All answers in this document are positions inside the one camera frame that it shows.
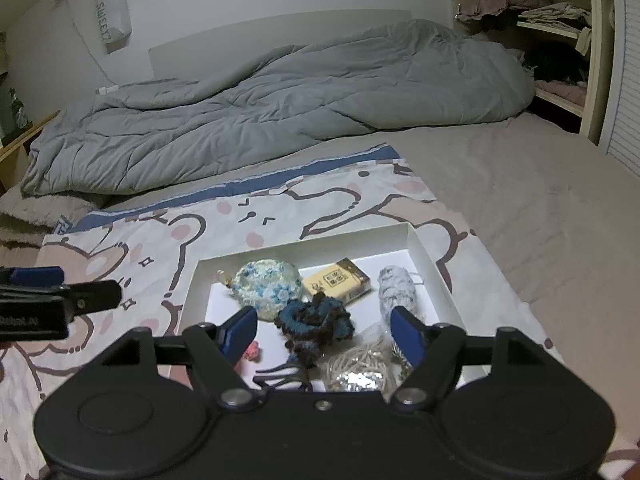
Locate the clear bag of beige cords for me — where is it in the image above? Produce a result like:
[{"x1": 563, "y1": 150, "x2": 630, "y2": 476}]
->
[{"x1": 318, "y1": 323, "x2": 412, "y2": 400}]

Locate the pink small hair clip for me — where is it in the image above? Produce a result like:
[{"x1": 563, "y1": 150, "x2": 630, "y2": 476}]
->
[{"x1": 243, "y1": 340, "x2": 262, "y2": 363}]

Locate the green glass bottle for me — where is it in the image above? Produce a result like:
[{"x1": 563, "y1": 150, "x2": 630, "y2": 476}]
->
[{"x1": 9, "y1": 87, "x2": 32, "y2": 133}]

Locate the cream wardrobe shelf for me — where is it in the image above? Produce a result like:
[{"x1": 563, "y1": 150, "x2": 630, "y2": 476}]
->
[{"x1": 451, "y1": 0, "x2": 614, "y2": 143}]

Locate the beige fluffy folded blanket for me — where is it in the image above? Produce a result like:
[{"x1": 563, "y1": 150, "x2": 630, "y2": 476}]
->
[{"x1": 0, "y1": 184, "x2": 105, "y2": 248}]

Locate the white charging cable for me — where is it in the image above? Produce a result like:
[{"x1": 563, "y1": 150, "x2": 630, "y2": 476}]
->
[{"x1": 52, "y1": 0, "x2": 122, "y2": 97}]

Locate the grey quilted comforter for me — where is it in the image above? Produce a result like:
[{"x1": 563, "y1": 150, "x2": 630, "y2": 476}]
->
[{"x1": 21, "y1": 20, "x2": 535, "y2": 196}]

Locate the white shallow cardboard box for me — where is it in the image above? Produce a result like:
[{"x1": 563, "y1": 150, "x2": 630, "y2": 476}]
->
[{"x1": 167, "y1": 223, "x2": 494, "y2": 396}]

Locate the wooden headboard shelf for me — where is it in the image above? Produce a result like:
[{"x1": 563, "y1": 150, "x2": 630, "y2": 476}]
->
[{"x1": 0, "y1": 112, "x2": 58, "y2": 193}]

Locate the blue floral fabric pouch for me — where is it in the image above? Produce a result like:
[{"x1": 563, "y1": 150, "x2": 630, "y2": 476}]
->
[{"x1": 217, "y1": 259, "x2": 304, "y2": 322}]

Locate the beige bed sheet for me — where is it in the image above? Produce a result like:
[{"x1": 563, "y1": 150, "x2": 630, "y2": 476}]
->
[{"x1": 0, "y1": 109, "x2": 640, "y2": 446}]

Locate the yellow small card box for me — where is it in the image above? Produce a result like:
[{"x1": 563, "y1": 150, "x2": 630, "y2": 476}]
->
[{"x1": 303, "y1": 258, "x2": 371, "y2": 304}]

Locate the white louvered door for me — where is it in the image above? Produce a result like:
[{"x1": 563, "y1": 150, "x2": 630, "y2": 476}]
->
[{"x1": 599, "y1": 0, "x2": 639, "y2": 177}]

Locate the white hanging bag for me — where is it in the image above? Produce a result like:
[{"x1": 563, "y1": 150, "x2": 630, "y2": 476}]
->
[{"x1": 96, "y1": 0, "x2": 132, "y2": 51}]

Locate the bear print cloth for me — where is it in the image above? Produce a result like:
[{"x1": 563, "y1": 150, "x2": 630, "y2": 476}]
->
[{"x1": 0, "y1": 142, "x2": 640, "y2": 480}]

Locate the dark blue crochet scrunchie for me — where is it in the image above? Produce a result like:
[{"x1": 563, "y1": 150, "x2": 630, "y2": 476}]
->
[{"x1": 274, "y1": 292, "x2": 355, "y2": 368}]

